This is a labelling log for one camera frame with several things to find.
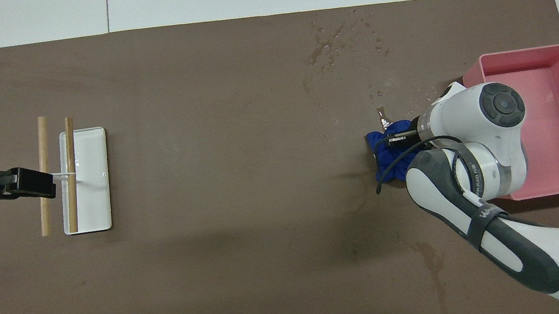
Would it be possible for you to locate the blue towel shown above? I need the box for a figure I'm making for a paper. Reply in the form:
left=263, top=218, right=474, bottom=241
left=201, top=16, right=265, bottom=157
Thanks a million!
left=364, top=117, right=421, bottom=186

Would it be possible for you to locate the brown table mat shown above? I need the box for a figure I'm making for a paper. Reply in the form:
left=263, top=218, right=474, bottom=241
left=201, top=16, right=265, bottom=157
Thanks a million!
left=0, top=0, right=559, bottom=314

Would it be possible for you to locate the water puddle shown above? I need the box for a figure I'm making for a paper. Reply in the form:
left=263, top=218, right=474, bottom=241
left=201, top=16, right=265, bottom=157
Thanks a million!
left=376, top=106, right=391, bottom=131

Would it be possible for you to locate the white rack with wooden rods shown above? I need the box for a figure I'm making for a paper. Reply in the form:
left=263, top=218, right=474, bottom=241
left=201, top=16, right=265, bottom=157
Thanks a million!
left=26, top=108, right=119, bottom=240

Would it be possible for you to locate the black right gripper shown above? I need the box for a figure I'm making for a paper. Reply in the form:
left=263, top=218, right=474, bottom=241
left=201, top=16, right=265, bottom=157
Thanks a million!
left=386, top=116, right=424, bottom=149

